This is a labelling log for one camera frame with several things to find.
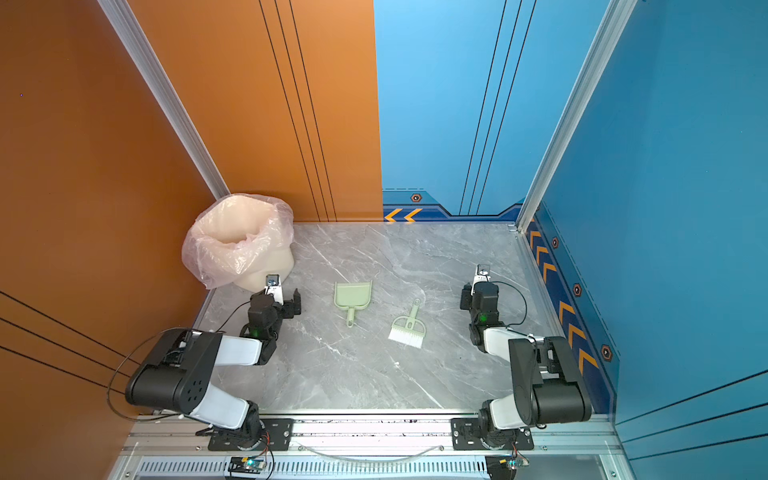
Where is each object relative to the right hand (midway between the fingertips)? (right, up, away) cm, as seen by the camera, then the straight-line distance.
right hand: (474, 284), depth 93 cm
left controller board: (-60, -40, -23) cm, 76 cm away
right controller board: (+1, -40, -24) cm, 47 cm away
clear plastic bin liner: (-81, +10, -14) cm, 82 cm away
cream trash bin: (-67, +14, -13) cm, 69 cm away
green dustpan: (-39, -5, +6) cm, 40 cm away
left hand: (-61, -1, 0) cm, 61 cm away
